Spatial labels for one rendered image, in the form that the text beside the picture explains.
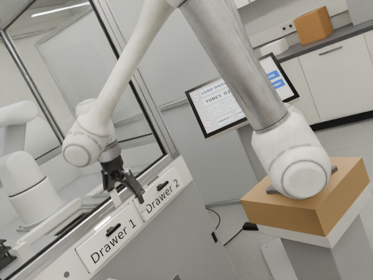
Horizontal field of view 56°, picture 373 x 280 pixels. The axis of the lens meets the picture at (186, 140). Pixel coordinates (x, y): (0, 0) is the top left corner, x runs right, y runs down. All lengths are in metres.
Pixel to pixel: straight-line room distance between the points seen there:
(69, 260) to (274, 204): 0.75
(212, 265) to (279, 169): 1.11
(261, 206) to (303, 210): 0.17
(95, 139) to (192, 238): 0.94
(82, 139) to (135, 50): 0.30
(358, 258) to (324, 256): 0.14
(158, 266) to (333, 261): 0.75
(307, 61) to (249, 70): 2.99
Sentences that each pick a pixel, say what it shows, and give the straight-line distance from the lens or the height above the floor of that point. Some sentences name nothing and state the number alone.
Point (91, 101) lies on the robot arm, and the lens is 1.16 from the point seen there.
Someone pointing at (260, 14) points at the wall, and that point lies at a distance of 4.62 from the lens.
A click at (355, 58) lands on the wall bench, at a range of 3.79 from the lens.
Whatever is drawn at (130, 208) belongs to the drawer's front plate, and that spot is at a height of 0.91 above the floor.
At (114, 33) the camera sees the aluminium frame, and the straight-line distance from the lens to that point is 1.67.
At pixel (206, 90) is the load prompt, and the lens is 1.91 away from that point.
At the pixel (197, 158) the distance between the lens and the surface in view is 3.12.
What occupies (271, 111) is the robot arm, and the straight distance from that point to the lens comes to 0.90.
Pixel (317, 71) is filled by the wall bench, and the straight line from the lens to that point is 3.86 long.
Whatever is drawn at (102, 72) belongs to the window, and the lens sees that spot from 1.58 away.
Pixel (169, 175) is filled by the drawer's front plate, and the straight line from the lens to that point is 1.66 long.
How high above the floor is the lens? 1.41
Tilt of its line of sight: 14 degrees down
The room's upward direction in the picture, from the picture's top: 25 degrees counter-clockwise
